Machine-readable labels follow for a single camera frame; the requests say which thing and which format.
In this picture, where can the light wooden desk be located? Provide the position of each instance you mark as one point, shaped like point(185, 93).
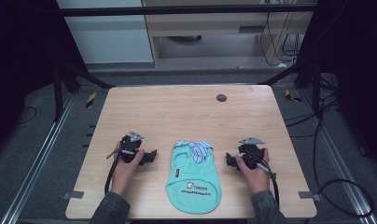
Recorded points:
point(208, 23)

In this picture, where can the dark curtain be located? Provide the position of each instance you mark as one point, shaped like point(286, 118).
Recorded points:
point(18, 62)
point(357, 71)

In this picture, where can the black metal stand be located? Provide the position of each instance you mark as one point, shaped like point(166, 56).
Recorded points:
point(308, 77)
point(62, 81)

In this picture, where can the yellow black striped tape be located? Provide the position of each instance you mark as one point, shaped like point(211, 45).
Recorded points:
point(291, 96)
point(91, 99)

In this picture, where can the teal pet shirt striped collar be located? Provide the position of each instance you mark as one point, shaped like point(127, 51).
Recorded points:
point(192, 183)

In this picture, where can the black horizontal frame bar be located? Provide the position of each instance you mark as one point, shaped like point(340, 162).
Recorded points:
point(177, 10)

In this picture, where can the grey round table grommet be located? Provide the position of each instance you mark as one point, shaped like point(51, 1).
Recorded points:
point(221, 98)

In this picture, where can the person's left hand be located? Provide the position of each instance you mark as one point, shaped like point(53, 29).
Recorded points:
point(122, 174)

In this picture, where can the white cabinet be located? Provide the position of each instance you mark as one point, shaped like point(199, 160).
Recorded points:
point(105, 34)

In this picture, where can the person's right hand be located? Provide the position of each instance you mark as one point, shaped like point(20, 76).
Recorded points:
point(256, 179)

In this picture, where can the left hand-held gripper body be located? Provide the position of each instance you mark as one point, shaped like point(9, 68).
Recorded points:
point(131, 146)

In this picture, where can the grey table bracket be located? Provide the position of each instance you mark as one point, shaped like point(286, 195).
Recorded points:
point(308, 195)
point(73, 194)

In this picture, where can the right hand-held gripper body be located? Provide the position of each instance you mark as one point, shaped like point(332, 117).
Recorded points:
point(252, 152)

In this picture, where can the aluminium floor rail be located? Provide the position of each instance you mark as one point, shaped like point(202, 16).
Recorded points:
point(342, 165)
point(37, 158)

